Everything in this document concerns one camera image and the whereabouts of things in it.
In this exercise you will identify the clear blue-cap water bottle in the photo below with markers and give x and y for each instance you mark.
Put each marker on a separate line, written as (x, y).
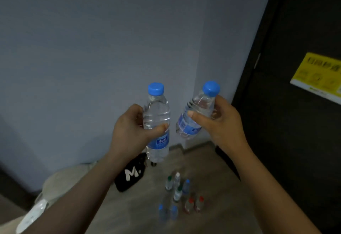
(156, 108)
(198, 103)

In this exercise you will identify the yellow sign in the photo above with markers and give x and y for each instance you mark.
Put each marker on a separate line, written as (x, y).
(317, 76)

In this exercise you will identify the dark door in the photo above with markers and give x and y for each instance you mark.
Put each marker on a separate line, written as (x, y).
(293, 148)

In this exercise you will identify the beige cushioned seat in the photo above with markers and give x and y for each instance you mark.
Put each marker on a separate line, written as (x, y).
(64, 180)

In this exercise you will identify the person's left thumb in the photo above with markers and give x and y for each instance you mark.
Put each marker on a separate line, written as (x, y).
(157, 131)

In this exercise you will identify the person's left hand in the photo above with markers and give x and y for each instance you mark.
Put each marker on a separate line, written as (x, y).
(127, 135)

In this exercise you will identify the group of small assorted-cap bottles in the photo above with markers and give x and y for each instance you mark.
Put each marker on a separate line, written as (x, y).
(178, 193)

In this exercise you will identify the person's right thumb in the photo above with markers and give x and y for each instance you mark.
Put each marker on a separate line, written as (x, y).
(199, 119)

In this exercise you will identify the black bag with white print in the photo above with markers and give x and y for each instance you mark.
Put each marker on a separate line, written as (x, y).
(130, 173)

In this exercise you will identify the person's right hand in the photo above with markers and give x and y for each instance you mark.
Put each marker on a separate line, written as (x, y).
(226, 130)

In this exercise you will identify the person's left forearm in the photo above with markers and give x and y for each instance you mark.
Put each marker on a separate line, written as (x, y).
(77, 196)

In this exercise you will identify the white plastic object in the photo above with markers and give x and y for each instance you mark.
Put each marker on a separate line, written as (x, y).
(32, 216)

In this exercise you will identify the person's right forearm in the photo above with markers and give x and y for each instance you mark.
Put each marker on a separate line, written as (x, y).
(266, 193)

